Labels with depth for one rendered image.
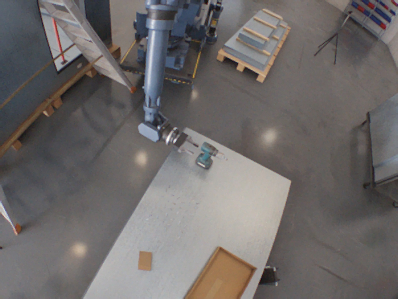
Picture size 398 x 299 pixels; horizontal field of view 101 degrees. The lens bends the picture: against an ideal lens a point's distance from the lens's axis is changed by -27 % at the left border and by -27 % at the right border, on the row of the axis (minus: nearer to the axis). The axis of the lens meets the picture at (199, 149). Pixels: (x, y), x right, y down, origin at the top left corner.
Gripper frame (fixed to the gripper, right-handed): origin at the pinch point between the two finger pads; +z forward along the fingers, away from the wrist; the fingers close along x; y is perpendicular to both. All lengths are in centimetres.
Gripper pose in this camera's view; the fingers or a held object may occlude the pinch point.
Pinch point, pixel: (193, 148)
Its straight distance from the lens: 159.3
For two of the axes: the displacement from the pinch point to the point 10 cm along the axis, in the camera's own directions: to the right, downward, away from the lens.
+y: -1.9, 4.9, 8.5
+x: -4.7, 7.2, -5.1
